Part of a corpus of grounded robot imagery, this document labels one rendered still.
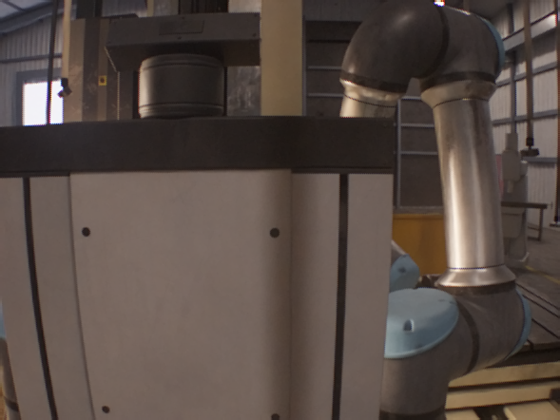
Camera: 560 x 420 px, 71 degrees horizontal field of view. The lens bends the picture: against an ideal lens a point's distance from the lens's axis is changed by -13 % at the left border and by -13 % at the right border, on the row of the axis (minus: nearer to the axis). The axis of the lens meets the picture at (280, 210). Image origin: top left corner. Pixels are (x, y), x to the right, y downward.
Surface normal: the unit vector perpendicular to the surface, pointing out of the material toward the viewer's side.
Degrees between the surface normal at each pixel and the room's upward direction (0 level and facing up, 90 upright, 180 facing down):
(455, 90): 129
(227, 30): 61
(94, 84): 90
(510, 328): 80
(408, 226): 90
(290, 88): 90
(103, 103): 90
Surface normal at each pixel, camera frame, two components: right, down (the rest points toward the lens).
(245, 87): -0.03, 0.11
